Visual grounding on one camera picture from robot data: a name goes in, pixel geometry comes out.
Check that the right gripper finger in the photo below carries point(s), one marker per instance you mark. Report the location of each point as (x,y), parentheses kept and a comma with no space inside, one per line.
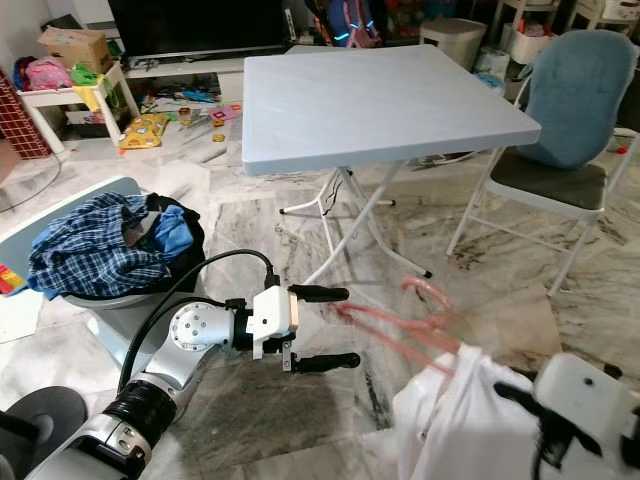
(528,400)

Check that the white shirt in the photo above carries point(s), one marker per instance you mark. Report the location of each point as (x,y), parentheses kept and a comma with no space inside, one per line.
(470,420)

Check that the pink clothes hanger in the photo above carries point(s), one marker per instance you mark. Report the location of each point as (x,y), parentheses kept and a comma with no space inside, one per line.
(440,286)

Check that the blue plaid shirt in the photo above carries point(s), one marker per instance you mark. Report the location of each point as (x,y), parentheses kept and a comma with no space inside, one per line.
(95,250)

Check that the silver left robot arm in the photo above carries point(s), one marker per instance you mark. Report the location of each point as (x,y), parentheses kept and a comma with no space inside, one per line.
(195,335)

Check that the black floor fan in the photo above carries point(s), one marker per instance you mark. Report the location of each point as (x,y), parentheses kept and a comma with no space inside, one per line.
(32,440)

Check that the white paper sheet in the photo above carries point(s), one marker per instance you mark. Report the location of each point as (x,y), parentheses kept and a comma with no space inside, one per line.
(20,318)

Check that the red toy truck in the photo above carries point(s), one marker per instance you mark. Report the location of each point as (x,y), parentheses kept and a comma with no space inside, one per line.
(10,280)

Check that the blue garment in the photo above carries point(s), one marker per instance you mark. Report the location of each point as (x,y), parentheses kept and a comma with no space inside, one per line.
(175,238)

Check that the light blue folding table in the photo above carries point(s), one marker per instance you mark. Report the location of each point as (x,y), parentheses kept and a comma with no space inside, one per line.
(380,100)

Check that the pink floor toy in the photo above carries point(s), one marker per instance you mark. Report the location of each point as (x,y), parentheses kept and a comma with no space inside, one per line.
(222,115)

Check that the light blue kids chair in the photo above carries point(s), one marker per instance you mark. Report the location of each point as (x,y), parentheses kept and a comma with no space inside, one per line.
(60,205)

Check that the yellow floor toy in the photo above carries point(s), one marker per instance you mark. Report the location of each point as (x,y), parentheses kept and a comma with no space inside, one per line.
(145,132)

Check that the white television stand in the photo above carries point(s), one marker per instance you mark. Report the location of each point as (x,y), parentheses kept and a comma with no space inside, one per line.
(190,68)

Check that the blue pink backpack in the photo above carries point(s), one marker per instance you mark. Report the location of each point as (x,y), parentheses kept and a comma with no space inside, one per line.
(352,22)

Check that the grey woven laundry basket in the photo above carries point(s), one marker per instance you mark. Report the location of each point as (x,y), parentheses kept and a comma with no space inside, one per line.
(452,42)

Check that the black flat television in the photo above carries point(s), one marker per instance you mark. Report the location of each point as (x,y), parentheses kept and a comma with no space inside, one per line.
(195,25)

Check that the yellow cloth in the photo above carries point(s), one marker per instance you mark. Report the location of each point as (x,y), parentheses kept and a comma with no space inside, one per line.
(90,98)

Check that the blue chair cover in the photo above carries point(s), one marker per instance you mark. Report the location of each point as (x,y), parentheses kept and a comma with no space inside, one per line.
(580,95)

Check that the green toy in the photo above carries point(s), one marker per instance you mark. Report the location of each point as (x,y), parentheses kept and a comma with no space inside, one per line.
(85,75)

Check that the white kids table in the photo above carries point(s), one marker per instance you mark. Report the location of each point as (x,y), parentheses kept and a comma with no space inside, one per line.
(50,98)

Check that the white storage basket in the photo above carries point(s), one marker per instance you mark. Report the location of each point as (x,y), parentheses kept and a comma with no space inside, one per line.
(532,45)

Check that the white storage rack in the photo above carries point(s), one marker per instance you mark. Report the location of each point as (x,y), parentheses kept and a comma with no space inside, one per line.
(600,12)
(508,12)

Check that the pink kids bag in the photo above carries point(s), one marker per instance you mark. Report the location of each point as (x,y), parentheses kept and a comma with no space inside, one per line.
(46,75)

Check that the cardboard box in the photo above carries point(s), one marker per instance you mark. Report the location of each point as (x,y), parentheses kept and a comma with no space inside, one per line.
(75,50)

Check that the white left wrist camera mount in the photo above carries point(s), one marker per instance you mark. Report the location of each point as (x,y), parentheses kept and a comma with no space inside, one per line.
(272,320)

